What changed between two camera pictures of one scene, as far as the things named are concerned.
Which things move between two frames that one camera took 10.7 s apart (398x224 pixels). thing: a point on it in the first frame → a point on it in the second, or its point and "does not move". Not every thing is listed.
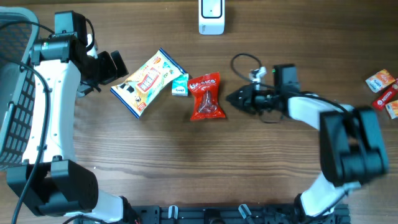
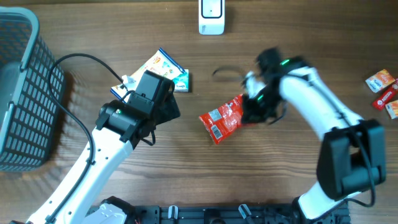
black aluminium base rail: x=222 y=214 does not move
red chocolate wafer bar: x=386 y=99 does not move
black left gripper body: x=91 y=71 → x=168 y=111
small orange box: x=392 y=109 does not move
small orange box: x=379 y=80 does not move
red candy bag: x=205 y=88 → x=223 y=121
